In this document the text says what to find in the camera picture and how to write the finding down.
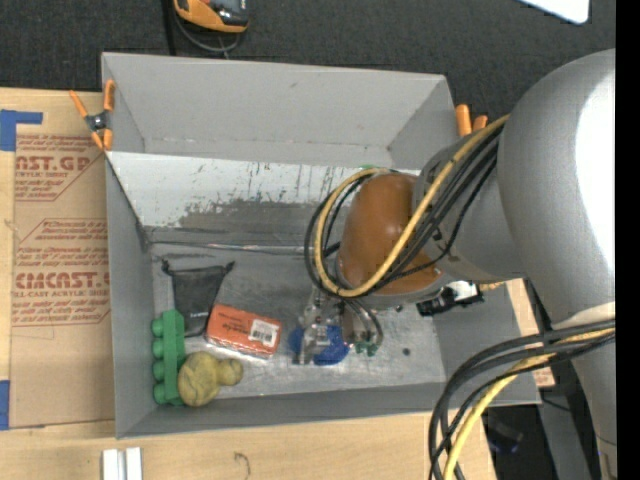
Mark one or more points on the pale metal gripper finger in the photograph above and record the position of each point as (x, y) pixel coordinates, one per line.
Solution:
(303, 345)
(322, 342)

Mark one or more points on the blue round object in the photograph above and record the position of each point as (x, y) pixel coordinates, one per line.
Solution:
(336, 352)

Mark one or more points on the orange packet with barcode label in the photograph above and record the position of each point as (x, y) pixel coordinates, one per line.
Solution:
(235, 330)

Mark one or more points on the yellow toy duck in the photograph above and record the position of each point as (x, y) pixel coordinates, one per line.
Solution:
(202, 378)

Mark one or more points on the black cloth pouch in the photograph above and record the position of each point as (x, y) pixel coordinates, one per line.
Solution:
(196, 293)

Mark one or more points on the green toy building block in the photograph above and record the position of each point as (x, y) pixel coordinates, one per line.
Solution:
(170, 353)

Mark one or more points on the grey metal bin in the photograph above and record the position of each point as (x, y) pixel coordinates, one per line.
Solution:
(280, 118)

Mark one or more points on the brown cardboard board red print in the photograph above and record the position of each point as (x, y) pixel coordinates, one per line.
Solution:
(60, 248)

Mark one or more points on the black cylinder on white bracket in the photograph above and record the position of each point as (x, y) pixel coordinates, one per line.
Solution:
(445, 302)

